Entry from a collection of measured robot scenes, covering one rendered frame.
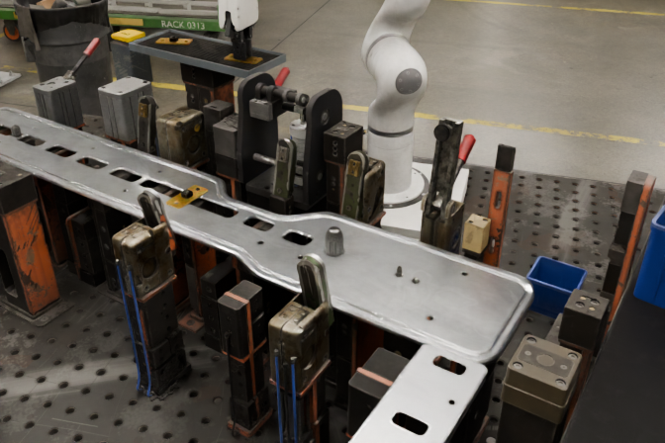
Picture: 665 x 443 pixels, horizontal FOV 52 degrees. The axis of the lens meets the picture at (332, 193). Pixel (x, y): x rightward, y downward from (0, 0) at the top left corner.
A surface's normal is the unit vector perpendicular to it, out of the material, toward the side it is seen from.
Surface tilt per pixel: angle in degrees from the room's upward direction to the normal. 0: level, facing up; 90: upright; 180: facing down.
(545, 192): 0
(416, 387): 0
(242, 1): 89
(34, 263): 90
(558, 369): 0
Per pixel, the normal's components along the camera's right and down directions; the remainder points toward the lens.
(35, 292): 0.84, 0.27
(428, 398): 0.00, -0.86
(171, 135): -0.54, 0.43
